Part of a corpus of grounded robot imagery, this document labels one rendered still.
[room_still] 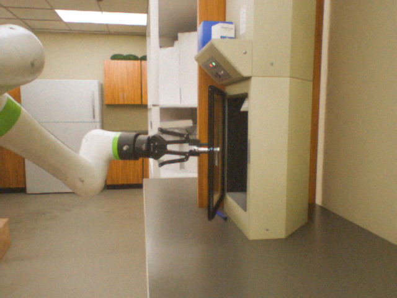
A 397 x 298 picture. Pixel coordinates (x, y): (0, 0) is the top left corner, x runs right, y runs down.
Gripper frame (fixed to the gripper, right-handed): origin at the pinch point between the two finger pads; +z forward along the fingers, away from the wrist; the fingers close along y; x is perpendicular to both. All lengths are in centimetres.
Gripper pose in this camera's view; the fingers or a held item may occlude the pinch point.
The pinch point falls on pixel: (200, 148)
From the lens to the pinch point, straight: 111.7
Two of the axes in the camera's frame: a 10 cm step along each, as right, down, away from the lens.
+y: 0.0, -9.9, -1.2
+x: 1.9, -1.2, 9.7
